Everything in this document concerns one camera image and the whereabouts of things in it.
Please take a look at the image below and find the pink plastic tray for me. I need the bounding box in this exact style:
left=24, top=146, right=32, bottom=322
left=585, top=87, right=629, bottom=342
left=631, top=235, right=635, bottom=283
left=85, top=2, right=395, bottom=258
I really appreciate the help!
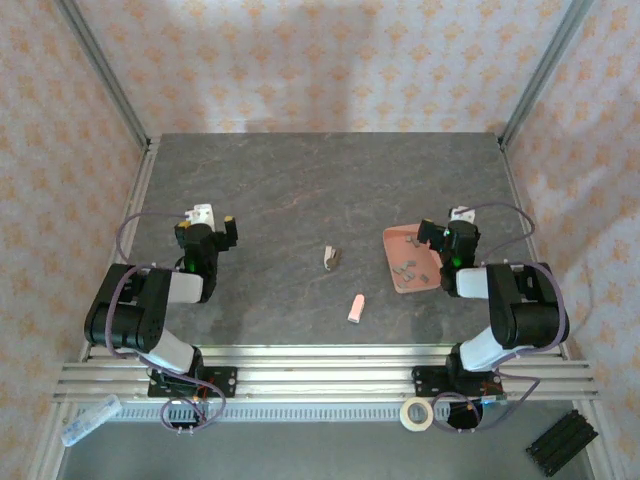
left=382, top=223, right=444, bottom=295

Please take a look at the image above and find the small brown white staple pack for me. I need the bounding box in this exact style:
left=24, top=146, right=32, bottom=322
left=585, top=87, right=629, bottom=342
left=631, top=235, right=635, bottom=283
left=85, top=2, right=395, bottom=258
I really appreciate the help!
left=322, top=244, right=346, bottom=272

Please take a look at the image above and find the white tape roll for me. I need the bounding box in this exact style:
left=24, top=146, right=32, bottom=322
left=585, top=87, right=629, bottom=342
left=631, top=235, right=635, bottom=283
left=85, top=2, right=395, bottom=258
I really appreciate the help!
left=399, top=397, right=435, bottom=432

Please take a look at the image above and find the patterned backdrop cloth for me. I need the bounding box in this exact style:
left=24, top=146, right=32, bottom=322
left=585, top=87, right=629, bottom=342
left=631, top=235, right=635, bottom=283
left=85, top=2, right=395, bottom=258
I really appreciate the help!
left=0, top=0, right=640, bottom=480

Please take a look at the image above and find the clear plastic bottle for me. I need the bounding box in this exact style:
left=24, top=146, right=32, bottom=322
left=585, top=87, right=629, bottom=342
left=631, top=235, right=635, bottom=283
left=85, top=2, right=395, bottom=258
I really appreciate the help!
left=59, top=393, right=123, bottom=448

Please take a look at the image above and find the black extrusion bundle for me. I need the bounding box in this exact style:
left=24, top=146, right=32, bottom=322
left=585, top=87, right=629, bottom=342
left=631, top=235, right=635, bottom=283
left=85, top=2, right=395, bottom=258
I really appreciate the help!
left=525, top=409, right=600, bottom=477

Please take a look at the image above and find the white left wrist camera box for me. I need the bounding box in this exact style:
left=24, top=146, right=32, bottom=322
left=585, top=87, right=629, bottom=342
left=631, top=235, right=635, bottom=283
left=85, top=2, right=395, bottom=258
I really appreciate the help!
left=185, top=203, right=218, bottom=227

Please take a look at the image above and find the aluminium table side rail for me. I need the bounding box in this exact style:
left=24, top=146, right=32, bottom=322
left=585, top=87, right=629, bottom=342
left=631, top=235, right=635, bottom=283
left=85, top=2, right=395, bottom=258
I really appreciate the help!
left=498, top=143, right=571, bottom=362
left=79, top=137, right=162, bottom=362

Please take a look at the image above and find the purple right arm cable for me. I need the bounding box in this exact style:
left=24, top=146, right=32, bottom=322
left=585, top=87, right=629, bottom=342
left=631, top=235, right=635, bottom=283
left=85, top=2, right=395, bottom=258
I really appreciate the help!
left=464, top=201, right=570, bottom=401

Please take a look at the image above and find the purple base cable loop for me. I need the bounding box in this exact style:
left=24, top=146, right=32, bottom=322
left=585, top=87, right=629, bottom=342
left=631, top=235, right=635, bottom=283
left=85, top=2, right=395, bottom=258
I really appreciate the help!
left=431, top=392, right=484, bottom=434
left=159, top=394, right=227, bottom=434

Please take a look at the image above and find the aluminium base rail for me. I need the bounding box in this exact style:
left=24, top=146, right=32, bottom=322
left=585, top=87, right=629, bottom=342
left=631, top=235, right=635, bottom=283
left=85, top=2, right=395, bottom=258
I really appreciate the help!
left=52, top=342, right=601, bottom=404

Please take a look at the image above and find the aluminium frame post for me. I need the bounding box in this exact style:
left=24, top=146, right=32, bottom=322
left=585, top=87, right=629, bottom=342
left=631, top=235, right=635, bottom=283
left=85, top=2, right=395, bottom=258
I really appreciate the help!
left=497, top=0, right=597, bottom=151
left=53, top=0, right=154, bottom=151

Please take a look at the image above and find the grey slotted cable duct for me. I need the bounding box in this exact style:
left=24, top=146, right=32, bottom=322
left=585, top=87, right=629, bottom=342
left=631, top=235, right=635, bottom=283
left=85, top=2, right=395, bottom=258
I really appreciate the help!
left=107, top=402, right=451, bottom=424

